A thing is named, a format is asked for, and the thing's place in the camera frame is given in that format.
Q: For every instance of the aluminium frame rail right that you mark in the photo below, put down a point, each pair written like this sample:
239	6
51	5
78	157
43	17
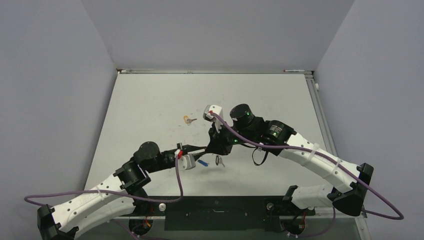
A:
313	88

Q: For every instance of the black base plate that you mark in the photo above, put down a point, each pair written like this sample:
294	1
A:
225	213

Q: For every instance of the aluminium frame rail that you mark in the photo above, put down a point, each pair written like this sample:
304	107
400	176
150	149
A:
111	205
219	71
313	88

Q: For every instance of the aluminium frame rail back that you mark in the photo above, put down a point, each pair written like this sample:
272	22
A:
219	71

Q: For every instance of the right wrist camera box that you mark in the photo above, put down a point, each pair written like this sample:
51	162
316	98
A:
210	114

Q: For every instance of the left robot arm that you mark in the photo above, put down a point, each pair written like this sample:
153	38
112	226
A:
119	194

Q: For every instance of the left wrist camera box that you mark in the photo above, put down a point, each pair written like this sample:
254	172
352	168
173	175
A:
183	161

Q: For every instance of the aluminium frame rail front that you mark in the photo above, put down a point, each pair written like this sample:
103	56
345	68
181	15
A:
111	205

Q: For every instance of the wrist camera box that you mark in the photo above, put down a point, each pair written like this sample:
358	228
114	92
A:
210	114
183	161

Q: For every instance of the red white marker pen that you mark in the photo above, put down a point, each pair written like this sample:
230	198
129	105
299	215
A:
294	71

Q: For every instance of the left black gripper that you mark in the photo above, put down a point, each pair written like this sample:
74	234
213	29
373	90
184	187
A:
187	149

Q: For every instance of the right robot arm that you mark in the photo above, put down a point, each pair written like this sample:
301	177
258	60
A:
347	183

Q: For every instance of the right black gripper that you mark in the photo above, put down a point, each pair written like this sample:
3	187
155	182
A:
217	143

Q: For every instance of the key with yellow tag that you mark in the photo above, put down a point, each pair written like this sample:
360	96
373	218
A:
188	120

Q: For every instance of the key with blue tag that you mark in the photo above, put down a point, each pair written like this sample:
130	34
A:
203	163

